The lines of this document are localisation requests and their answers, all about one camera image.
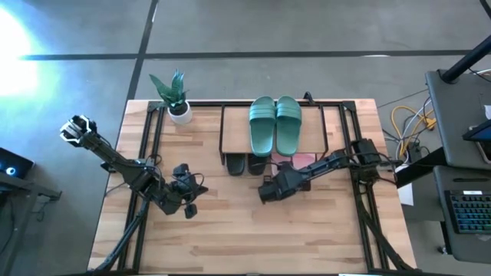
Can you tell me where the black diagonal desk strut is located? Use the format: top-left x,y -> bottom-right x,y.
394,146 -> 448,189

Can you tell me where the wooden shelf with black frame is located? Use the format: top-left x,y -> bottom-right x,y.
219,102 -> 330,166

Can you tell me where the green rubber slide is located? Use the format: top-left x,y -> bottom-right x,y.
275,94 -> 303,158
248,95 -> 277,158

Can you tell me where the black pole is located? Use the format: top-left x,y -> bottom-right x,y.
439,34 -> 491,84

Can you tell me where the green plant in white pot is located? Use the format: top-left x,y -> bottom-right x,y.
148,68 -> 194,126

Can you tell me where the small black bracket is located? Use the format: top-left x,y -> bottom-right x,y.
302,90 -> 320,108

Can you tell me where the grey keyboard tray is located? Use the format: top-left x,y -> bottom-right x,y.
433,164 -> 491,265

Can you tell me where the pink rubber slide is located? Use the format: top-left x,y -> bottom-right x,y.
270,153 -> 295,169
293,152 -> 318,166

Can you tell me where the yellow cable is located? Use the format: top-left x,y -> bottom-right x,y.
390,105 -> 437,156

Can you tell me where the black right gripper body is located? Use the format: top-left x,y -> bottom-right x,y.
257,160 -> 312,205

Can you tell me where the black device with blue light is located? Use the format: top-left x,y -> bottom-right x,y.
0,147 -> 35,180

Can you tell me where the grey metal stand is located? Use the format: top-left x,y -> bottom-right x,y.
0,172 -> 62,276

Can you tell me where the black metal table frame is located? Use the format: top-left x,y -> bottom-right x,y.
88,100 -> 417,275

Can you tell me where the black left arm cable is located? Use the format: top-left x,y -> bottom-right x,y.
176,172 -> 206,199

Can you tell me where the grey desk top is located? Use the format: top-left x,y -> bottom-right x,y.
424,68 -> 491,172

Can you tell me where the backlit black keyboard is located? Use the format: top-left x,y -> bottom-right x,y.
444,189 -> 491,235

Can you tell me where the black tablet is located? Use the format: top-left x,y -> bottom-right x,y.
462,119 -> 491,162

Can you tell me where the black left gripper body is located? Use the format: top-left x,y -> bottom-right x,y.
159,176 -> 210,216

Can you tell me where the white paper sheet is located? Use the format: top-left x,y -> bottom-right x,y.
397,164 -> 415,207

